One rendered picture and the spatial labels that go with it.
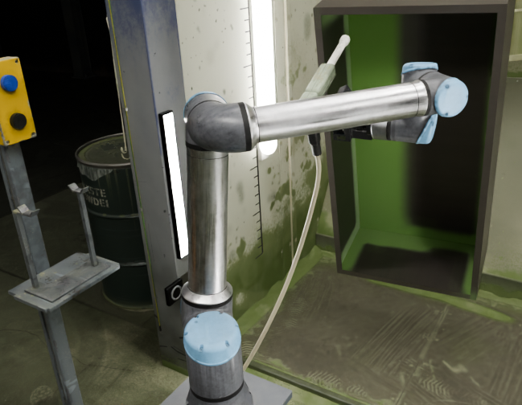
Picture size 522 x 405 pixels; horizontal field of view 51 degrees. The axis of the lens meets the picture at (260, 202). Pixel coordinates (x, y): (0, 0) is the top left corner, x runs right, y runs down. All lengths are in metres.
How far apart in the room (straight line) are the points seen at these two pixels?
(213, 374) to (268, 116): 0.68
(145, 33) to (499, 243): 2.15
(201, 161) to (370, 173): 1.33
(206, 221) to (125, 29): 0.92
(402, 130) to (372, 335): 1.52
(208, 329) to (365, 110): 0.69
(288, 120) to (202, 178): 0.29
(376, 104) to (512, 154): 2.06
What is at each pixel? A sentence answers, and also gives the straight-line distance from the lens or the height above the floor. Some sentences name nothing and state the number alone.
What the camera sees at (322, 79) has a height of 1.45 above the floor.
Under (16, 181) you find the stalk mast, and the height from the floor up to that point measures 1.15.
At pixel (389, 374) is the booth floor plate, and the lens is 2.66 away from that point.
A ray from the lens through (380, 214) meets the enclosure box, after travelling 2.71.
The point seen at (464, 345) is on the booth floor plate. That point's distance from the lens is 2.88.
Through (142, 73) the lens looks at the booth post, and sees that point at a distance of 2.11.
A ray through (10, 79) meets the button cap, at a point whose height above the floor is 1.49.
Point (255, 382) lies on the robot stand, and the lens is 1.71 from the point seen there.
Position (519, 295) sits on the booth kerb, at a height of 0.09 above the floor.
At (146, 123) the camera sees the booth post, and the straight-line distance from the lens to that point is 2.16.
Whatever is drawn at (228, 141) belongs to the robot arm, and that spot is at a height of 1.42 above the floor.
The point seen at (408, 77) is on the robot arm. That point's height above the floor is 1.49.
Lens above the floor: 1.80
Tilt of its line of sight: 24 degrees down
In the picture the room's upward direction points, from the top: 3 degrees counter-clockwise
